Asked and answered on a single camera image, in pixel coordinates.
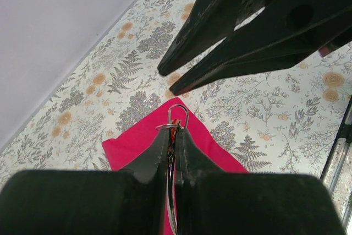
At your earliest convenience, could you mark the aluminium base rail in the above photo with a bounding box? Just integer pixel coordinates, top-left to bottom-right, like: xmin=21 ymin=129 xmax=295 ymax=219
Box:
xmin=321 ymin=107 xmax=351 ymax=229

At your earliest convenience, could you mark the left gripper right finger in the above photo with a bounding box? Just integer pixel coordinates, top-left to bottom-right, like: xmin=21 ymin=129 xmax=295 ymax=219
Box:
xmin=175 ymin=129 xmax=345 ymax=234

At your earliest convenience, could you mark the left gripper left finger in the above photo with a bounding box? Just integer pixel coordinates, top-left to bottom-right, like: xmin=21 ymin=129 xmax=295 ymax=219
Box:
xmin=1 ymin=129 xmax=169 ymax=234

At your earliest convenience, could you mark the pink folded cloth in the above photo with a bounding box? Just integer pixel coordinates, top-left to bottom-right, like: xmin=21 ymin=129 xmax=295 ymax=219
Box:
xmin=102 ymin=98 xmax=248 ymax=234

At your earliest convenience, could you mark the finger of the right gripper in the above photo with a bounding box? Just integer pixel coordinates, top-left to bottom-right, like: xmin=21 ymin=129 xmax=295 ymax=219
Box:
xmin=158 ymin=0 xmax=273 ymax=76
xmin=170 ymin=0 xmax=351 ymax=95

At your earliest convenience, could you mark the large keyring with keys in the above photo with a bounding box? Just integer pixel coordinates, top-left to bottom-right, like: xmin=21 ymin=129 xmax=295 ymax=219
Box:
xmin=156 ymin=104 xmax=189 ymax=234

